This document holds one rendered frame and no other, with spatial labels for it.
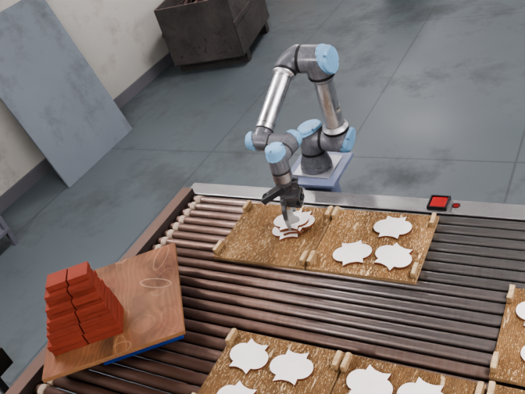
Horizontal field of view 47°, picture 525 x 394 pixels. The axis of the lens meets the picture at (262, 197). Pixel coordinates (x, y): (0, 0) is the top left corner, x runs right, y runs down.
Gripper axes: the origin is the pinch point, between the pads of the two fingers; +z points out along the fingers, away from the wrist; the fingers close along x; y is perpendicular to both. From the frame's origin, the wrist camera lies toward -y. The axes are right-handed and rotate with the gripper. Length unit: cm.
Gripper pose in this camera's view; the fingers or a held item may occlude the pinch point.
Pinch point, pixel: (291, 220)
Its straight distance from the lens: 244.6
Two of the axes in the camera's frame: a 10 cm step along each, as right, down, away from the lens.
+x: 2.1, -6.1, 7.6
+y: 9.4, -0.9, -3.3
